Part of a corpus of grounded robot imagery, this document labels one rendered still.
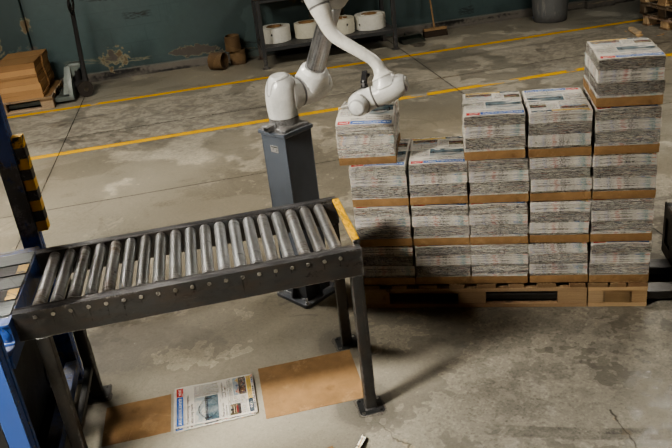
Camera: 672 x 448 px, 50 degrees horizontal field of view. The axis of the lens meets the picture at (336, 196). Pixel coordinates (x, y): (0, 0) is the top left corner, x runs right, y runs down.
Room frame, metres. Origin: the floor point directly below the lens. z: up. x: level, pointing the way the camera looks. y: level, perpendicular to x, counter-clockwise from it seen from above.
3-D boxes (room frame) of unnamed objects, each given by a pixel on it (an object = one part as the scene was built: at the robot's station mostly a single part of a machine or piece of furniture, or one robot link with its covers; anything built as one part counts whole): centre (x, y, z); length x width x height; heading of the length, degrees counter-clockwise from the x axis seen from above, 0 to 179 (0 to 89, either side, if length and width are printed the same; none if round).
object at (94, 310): (2.47, 0.59, 0.74); 1.34 x 0.05 x 0.12; 99
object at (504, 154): (3.40, -0.81, 0.86); 0.38 x 0.29 x 0.04; 170
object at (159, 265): (2.69, 0.76, 0.77); 0.47 x 0.05 x 0.05; 9
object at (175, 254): (2.70, 0.70, 0.77); 0.47 x 0.05 x 0.05; 9
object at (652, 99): (3.28, -1.39, 0.63); 0.38 x 0.29 x 0.97; 169
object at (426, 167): (3.43, -0.68, 0.42); 1.17 x 0.39 x 0.83; 79
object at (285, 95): (3.60, 0.21, 1.17); 0.18 x 0.16 x 0.22; 131
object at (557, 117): (3.34, -1.10, 0.95); 0.38 x 0.29 x 0.23; 169
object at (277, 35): (9.53, -0.11, 0.55); 1.80 x 0.70 x 1.09; 99
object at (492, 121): (3.40, -0.81, 0.95); 0.38 x 0.29 x 0.23; 170
